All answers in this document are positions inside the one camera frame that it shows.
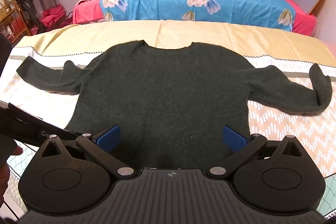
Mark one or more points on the yellow patterned blanket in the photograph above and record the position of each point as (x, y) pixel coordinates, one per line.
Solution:
(210, 35)

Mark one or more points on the teal net-patterned cloth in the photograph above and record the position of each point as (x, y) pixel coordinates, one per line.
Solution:
(18, 163)

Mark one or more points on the blue floral bed sheet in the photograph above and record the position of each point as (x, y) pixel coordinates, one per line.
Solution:
(170, 3)

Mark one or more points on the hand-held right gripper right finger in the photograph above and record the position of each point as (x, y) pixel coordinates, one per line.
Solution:
(233, 138)

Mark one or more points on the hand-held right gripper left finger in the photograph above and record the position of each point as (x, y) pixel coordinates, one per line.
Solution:
(109, 138)

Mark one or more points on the dark cloth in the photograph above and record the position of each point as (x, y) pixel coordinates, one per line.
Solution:
(4, 56)

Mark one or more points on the dark green sweater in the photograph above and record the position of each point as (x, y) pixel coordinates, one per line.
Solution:
(162, 92)

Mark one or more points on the red cloth pile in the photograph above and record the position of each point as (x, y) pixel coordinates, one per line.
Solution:
(52, 15)

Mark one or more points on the wooden shelf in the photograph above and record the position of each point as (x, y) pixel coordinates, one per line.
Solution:
(10, 10)

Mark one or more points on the person's left hand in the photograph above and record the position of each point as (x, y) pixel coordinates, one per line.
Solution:
(9, 149)

